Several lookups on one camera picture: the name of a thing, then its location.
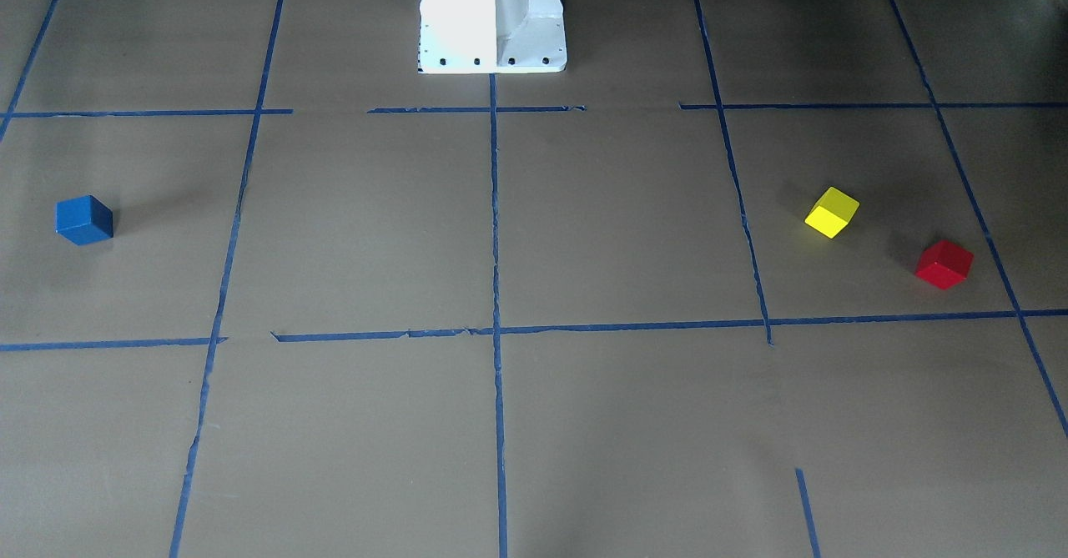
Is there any yellow wooden block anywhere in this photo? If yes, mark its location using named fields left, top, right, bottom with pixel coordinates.
left=804, top=186, right=859, bottom=239

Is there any red wooden block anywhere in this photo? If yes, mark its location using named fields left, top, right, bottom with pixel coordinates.
left=913, top=239, right=975, bottom=289

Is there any blue wooden block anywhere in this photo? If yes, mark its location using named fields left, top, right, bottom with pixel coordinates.
left=54, top=193, right=114, bottom=246

